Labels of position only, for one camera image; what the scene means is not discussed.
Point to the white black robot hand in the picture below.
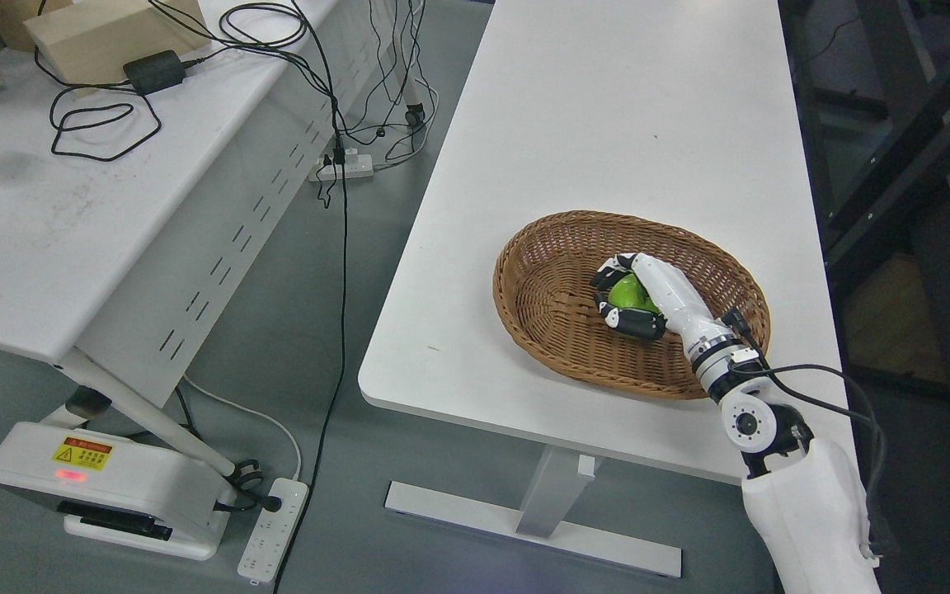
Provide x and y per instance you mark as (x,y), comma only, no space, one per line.
(680,308)

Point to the green apple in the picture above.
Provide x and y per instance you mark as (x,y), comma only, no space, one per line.
(629,293)

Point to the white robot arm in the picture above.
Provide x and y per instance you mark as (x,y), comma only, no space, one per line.
(802,493)

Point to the black metal shelf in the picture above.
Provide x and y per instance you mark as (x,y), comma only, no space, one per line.
(872,83)

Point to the white standing desk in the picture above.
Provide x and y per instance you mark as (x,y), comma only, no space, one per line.
(677,111)

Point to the brown wicker basket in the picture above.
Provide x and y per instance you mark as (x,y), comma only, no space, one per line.
(543,295)

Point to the white power strip far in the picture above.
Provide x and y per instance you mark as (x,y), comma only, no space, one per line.
(355,166)

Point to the white power strip near machine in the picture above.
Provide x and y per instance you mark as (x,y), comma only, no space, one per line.
(273,532)

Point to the white folding table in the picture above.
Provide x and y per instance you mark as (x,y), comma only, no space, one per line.
(116,272)

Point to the black power adapter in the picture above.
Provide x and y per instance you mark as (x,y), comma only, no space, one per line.
(155,72)

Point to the white machine with warning label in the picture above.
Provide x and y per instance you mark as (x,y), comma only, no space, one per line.
(118,491)

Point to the cardboard box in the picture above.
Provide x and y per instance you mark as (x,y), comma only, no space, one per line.
(91,41)

